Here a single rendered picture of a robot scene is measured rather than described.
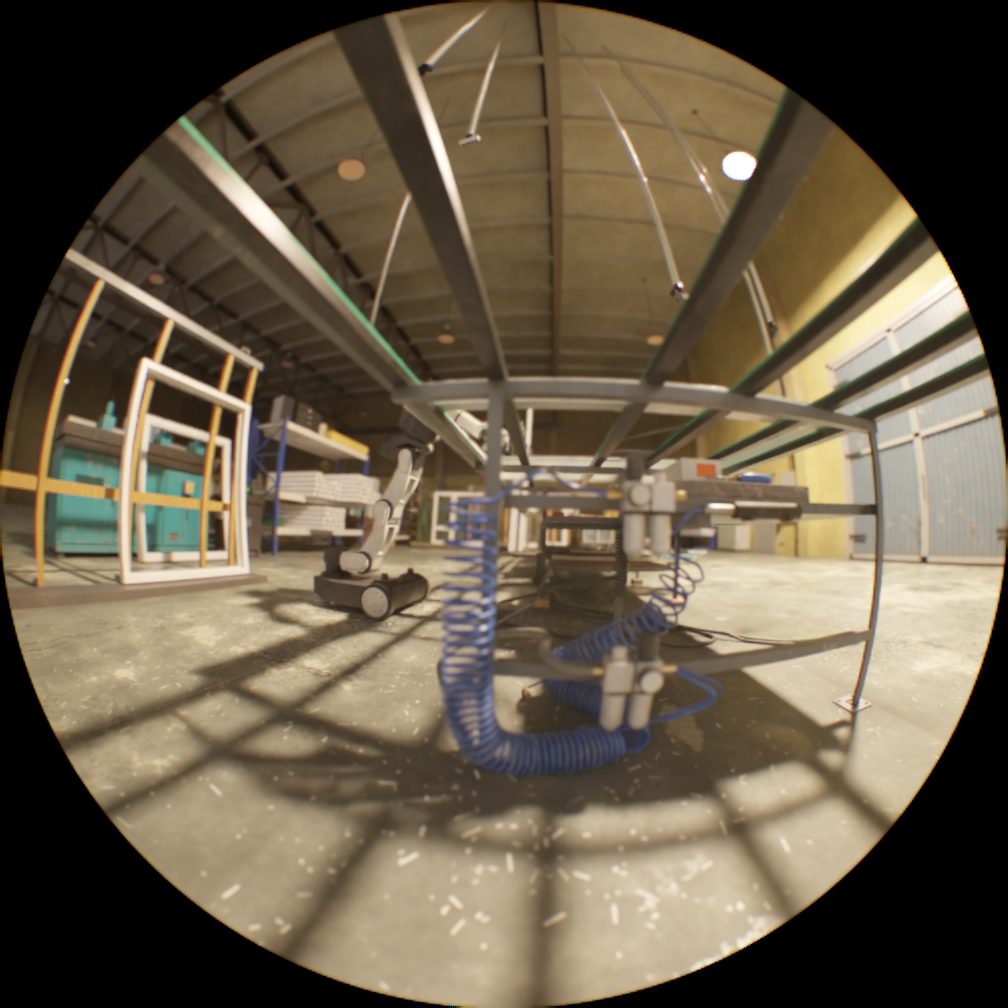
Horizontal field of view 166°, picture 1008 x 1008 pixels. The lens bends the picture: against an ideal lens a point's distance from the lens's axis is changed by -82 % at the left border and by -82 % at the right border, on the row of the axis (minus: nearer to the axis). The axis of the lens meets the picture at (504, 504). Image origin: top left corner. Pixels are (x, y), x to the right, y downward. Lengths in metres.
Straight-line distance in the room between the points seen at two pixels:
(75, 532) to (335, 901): 3.77
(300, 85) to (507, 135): 4.48
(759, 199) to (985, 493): 6.15
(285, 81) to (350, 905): 9.43
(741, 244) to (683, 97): 8.27
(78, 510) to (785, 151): 4.25
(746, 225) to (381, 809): 0.97
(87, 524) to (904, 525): 10.37
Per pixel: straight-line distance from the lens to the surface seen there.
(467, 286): 0.49
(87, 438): 4.04
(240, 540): 3.09
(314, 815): 0.72
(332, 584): 2.15
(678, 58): 8.42
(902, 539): 7.16
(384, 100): 0.35
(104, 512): 4.12
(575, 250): 10.95
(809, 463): 8.66
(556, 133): 6.37
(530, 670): 0.73
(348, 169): 6.77
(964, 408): 6.66
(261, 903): 0.61
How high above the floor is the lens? 0.51
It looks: 5 degrees up
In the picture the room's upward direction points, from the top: 2 degrees clockwise
